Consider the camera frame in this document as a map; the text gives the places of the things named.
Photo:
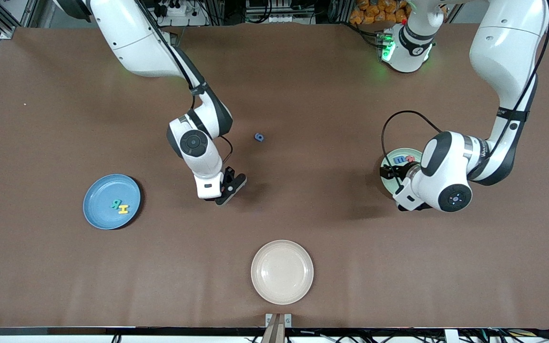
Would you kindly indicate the teal foam letter R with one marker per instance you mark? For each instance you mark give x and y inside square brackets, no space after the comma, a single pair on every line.
[115,204]

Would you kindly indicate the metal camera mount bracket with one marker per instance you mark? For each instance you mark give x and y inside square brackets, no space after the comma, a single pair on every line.
[278,326]

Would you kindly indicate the orange snack bags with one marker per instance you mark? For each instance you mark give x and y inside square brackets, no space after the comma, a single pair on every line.
[374,12]

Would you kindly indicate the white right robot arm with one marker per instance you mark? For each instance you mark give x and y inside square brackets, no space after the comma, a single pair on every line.
[136,43]

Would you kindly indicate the white power strip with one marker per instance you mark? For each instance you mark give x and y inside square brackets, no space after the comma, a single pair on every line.
[174,8]

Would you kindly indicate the blue foam letter g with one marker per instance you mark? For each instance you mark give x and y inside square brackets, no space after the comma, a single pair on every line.
[259,137]

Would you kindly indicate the green plate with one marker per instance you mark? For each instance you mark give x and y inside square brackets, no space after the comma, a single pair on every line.
[388,183]

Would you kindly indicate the blue plate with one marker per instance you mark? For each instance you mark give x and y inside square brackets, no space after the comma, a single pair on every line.
[105,193]

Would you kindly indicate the blue foam letter e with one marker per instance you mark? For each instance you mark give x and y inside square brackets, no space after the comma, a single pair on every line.
[401,159]

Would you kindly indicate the beige plate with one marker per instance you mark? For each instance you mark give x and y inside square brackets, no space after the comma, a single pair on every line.
[281,272]

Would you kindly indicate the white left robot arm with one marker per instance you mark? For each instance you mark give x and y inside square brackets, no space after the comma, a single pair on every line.
[505,57]

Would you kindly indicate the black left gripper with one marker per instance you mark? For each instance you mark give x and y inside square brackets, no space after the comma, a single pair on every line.
[400,171]

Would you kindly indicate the brown table cover sheet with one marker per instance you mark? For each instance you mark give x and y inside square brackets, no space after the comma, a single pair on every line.
[398,267]

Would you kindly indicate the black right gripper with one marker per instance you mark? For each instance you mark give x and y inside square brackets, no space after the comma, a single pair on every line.
[229,178]

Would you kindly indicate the yellow foam letter H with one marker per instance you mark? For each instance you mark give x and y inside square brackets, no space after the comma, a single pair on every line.
[124,209]

